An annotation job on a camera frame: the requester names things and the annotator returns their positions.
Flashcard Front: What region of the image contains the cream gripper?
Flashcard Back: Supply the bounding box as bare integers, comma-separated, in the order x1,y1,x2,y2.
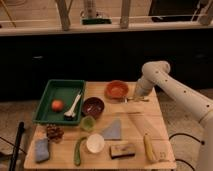
134,79,152,97

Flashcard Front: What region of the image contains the silver metal fork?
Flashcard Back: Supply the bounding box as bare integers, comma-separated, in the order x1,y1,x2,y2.
124,97,149,103

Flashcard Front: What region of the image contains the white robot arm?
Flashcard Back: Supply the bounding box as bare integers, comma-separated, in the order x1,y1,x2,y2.
133,61,213,171

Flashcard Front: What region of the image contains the orange bowl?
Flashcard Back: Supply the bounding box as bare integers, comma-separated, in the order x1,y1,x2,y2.
105,80,129,99

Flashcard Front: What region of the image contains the dark purple bowl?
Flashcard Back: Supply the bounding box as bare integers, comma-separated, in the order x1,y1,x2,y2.
82,97,105,119

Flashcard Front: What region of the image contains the grey triangular cloth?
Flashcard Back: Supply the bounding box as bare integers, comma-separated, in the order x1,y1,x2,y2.
101,119,121,140

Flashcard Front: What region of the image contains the small green cup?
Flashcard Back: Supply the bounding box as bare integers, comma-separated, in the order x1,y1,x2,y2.
80,116,96,132

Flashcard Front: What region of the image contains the brown sponge block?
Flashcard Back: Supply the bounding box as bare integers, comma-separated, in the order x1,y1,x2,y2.
109,143,135,159

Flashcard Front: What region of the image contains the yellow banana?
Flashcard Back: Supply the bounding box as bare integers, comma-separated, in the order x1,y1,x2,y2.
143,134,157,163

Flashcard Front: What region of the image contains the white cup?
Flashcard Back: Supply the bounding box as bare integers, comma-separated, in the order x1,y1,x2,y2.
86,134,105,154

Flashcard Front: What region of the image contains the green plastic tray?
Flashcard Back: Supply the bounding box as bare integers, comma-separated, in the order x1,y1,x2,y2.
33,79,85,126

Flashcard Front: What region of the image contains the green base stand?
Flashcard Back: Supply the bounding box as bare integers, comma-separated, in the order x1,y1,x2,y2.
82,18,112,25

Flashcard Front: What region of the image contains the orange tomato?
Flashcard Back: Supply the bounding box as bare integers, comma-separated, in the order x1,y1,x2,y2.
51,100,64,112

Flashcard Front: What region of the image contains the green cucumber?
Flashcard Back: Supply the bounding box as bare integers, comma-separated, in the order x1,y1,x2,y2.
73,137,86,166

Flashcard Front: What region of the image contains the brown grape bunch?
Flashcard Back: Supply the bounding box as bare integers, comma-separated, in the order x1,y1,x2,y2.
46,125,64,143

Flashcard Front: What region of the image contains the blue folded towel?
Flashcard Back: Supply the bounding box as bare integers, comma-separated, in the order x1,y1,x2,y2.
34,138,50,163

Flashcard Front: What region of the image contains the black pole stand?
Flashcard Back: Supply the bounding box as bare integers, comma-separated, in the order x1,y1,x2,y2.
9,122,25,171

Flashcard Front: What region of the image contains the black floor cable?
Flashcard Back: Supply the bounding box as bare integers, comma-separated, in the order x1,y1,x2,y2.
168,132,205,146

